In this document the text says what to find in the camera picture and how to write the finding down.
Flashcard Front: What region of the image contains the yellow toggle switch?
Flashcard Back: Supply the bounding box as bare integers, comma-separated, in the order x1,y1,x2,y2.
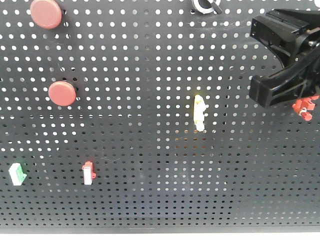
193,94,207,132

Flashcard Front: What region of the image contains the black perforated pegboard panel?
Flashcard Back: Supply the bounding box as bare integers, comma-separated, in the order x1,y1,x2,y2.
0,0,320,234

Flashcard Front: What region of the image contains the red mushroom button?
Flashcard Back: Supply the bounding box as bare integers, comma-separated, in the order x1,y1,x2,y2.
48,81,77,107
30,0,62,29

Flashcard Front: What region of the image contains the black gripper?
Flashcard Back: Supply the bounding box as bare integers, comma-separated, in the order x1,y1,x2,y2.
249,9,320,108

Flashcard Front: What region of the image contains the upper red mushroom button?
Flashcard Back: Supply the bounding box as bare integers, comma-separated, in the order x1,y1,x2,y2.
30,0,62,29

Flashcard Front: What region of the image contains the green white rocker switch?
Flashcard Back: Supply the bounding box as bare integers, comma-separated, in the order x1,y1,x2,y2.
8,162,27,186

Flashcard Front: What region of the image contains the lower red mushroom button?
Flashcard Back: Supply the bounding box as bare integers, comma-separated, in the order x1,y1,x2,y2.
48,81,77,107

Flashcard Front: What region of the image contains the red toggle switch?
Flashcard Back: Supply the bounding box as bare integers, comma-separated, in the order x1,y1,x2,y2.
292,95,320,121

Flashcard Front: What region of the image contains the silver rotary selector switch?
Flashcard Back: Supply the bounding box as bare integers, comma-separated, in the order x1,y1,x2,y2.
191,0,223,15

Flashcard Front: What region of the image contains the red white rocker switch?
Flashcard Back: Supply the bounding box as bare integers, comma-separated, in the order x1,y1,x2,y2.
82,161,96,186

